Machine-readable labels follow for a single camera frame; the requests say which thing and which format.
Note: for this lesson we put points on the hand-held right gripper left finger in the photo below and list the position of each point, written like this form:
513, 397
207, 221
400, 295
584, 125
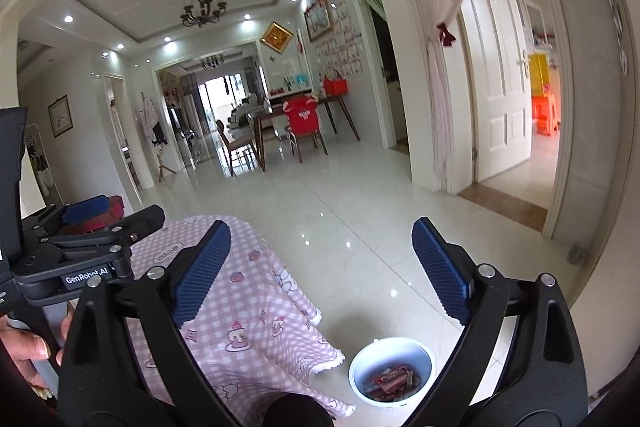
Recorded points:
200, 272

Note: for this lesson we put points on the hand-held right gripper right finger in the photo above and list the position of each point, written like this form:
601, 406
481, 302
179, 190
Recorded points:
440, 267

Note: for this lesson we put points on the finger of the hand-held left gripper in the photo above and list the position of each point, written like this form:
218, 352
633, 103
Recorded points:
145, 219
85, 209

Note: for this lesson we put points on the pile of wrappers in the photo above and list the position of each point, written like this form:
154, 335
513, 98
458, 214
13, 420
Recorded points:
392, 384

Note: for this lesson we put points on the white trash bin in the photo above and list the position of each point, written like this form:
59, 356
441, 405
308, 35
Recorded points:
360, 382

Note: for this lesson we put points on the person's left hand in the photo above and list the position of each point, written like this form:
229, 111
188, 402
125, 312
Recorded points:
25, 347

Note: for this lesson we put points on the wooden coat stand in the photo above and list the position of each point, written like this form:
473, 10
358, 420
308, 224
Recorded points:
164, 167

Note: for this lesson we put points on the white clothes rack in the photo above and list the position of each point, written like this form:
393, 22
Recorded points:
42, 167

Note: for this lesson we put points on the pink checked tablecloth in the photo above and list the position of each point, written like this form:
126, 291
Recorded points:
260, 297

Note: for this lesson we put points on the pink jacket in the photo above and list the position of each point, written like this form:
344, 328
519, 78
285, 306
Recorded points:
151, 117

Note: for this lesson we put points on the wooden chair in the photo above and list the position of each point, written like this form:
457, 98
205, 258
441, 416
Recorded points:
237, 147
312, 144

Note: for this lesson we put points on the grey sofa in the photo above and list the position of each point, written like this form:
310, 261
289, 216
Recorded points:
245, 109

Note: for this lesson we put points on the pink lace door curtain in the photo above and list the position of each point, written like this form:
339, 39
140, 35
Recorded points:
440, 107

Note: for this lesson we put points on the small distant chandelier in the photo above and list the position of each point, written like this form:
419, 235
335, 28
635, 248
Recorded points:
212, 62

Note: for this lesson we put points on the orange plastic stool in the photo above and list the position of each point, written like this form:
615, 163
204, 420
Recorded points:
545, 117

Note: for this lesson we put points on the red shirt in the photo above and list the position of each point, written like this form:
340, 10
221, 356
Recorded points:
302, 117

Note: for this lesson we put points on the wooden dining table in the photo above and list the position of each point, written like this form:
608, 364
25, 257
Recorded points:
300, 107

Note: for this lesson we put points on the white door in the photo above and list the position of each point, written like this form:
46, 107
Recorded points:
500, 82

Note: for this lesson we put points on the red box on table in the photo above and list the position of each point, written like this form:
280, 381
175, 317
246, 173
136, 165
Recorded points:
336, 87

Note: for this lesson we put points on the yellow cabinet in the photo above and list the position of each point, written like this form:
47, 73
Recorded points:
537, 74

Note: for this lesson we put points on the black chandelier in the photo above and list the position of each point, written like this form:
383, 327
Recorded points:
202, 9

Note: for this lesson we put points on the red bow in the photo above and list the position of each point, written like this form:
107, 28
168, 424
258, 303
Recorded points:
446, 34

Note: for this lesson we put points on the gold framed painting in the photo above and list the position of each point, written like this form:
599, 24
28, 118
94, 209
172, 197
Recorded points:
318, 18

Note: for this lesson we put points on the framed wall picture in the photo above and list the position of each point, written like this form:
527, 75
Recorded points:
61, 116

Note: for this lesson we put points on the gold diamond wall frame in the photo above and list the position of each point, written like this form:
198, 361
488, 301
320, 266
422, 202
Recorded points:
276, 38

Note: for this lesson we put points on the wall of paper certificates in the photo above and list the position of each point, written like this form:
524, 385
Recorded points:
342, 47

